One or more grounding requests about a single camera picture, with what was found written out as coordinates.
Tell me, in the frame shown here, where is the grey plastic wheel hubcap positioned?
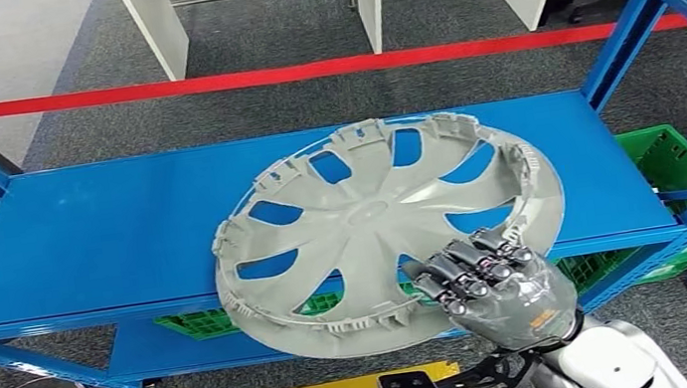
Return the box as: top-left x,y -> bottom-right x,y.
196,95 -> 583,375

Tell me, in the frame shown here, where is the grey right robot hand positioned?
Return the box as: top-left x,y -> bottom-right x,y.
397,216 -> 587,367

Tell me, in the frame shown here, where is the red barrier belt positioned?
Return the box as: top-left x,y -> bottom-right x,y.
0,9 -> 687,121

